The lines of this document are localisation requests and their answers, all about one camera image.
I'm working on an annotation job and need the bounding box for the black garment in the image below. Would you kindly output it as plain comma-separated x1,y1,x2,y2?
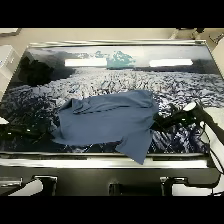
17,55,55,87

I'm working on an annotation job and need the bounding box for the blue T-shirt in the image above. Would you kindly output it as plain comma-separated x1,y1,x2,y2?
50,89,160,166

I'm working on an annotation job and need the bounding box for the silver frame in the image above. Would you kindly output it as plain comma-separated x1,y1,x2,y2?
0,151,224,197

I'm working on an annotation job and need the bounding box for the black cable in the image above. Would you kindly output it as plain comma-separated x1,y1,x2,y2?
199,131,224,189

